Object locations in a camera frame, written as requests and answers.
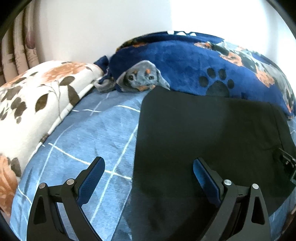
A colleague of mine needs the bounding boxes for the navy dog print blanket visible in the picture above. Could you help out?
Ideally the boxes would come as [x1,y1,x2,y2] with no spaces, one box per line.
[94,31,295,118]

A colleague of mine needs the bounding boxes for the black pants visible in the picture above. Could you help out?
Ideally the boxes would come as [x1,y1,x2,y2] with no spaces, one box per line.
[129,85,296,241]

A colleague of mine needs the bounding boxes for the beige floral curtain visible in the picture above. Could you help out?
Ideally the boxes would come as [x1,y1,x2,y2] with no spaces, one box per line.
[1,1,40,85]

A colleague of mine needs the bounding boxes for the white floral pillow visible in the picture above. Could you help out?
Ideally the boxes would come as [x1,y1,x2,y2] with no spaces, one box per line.
[1,60,103,216]

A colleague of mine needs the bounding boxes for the blue checked bed sheet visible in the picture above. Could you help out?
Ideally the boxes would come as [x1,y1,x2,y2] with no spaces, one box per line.
[10,90,295,240]

